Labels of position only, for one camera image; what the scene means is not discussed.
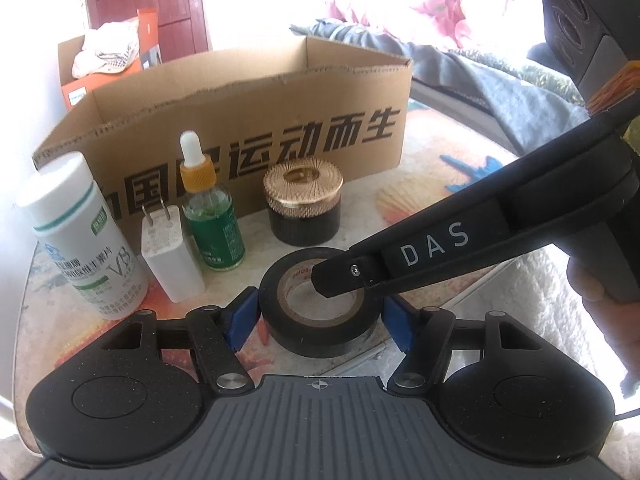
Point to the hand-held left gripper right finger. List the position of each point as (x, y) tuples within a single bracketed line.
[(400, 320)]

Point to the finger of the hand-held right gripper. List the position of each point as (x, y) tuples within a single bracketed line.
[(345, 272)]

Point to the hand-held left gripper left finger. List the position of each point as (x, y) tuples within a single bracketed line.
[(242, 317)]

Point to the black tape roll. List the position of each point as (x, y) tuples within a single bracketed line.
[(300, 332)]

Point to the green dropper bottle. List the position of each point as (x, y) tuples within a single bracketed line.
[(215, 230)]

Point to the white pill bottle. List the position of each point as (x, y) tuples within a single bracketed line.
[(75, 240)]

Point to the brown cardboard box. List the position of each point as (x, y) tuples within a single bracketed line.
[(250, 105)]

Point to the person's right hand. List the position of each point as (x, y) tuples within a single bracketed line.
[(587, 282)]

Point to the dark jar gold lid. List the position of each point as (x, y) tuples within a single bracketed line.
[(305, 220)]

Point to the white charger plug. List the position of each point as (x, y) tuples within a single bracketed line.
[(170, 260)]

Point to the grey blue quilt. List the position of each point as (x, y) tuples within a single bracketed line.
[(475, 85)]

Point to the white fleece blanket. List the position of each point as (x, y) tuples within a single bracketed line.
[(565, 340)]

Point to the orange cardboard box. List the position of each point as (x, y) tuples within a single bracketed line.
[(75, 92)]

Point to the pale crumpled clothes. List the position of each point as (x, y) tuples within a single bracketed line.
[(105, 50)]

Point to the red wooden door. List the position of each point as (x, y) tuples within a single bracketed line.
[(175, 10)]

